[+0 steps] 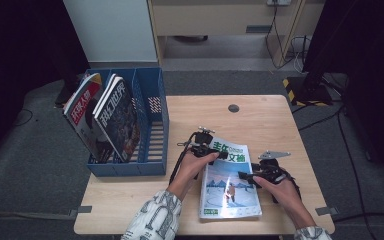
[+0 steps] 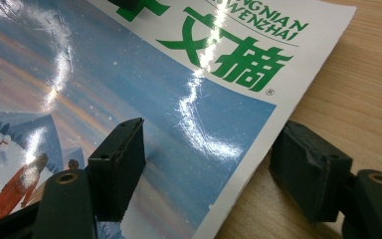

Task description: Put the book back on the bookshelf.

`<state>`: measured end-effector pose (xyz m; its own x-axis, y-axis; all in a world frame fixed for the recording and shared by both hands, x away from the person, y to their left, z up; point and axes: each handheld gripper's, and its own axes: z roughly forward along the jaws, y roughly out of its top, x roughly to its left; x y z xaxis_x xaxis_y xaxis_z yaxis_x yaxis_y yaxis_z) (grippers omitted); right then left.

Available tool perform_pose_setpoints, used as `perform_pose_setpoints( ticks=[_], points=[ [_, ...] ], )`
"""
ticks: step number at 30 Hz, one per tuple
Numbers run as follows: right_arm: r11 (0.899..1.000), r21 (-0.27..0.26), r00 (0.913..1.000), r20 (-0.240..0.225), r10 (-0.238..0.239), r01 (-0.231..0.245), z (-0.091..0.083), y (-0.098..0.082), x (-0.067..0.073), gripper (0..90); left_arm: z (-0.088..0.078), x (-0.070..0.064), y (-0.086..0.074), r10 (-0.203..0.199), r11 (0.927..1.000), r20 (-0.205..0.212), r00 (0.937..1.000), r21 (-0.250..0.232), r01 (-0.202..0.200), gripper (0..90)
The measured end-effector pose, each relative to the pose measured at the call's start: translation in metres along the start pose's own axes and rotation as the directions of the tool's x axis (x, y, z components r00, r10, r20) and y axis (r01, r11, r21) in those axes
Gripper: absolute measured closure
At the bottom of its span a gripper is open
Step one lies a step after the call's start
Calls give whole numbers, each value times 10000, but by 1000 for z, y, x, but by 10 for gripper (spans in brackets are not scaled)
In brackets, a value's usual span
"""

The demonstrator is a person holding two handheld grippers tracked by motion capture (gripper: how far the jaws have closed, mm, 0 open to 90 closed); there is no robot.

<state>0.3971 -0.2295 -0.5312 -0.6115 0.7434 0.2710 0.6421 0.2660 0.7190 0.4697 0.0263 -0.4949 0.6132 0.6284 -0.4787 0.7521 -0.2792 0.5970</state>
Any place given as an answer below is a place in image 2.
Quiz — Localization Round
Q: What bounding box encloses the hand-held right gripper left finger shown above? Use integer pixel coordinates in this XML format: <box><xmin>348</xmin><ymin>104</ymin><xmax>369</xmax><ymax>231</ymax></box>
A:
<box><xmin>87</xmin><ymin>117</ymin><xmax>147</xmax><ymax>223</ymax></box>

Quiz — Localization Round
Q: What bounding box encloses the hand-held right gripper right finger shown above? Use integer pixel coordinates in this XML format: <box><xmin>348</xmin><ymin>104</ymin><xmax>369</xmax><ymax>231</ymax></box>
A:
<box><xmin>269</xmin><ymin>119</ymin><xmax>354</xmax><ymax>224</ymax></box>

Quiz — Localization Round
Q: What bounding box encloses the white snowy scene magazine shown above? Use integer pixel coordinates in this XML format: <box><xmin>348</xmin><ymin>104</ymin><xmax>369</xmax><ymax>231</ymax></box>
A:
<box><xmin>0</xmin><ymin>0</ymin><xmax>358</xmax><ymax>239</ymax></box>

